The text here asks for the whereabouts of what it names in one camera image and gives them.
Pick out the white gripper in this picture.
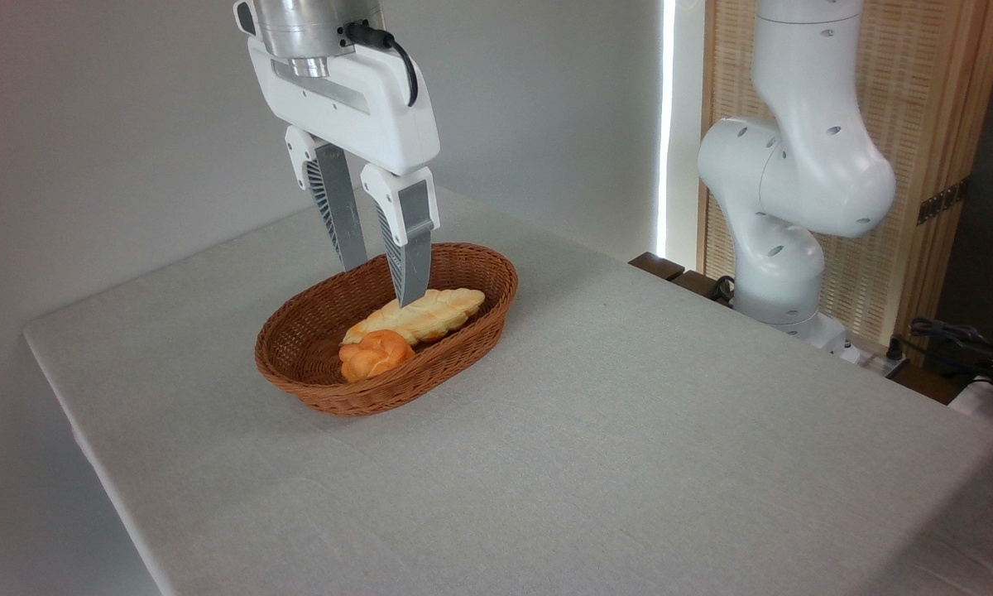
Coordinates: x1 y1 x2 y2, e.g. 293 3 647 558
247 36 442 310

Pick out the long pale braided bread loaf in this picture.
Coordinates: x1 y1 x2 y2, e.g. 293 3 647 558
341 287 487 347

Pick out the small orange knotted bread roll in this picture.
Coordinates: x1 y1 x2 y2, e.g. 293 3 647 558
338 329 416 383

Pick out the brown oval wicker basket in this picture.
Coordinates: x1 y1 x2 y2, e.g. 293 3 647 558
254 242 519 417

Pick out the dark brown wooden base table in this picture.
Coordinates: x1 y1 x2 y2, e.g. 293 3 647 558
629 252 965 406

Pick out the grey tablecloth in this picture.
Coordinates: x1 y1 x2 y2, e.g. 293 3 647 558
23 178 993 596

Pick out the dark metal hinge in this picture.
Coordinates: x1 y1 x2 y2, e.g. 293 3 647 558
917 178 971 226

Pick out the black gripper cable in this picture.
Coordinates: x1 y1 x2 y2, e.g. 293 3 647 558
345 22 420 108

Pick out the black cable bundle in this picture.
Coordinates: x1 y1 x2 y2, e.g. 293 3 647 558
895 315 993 392

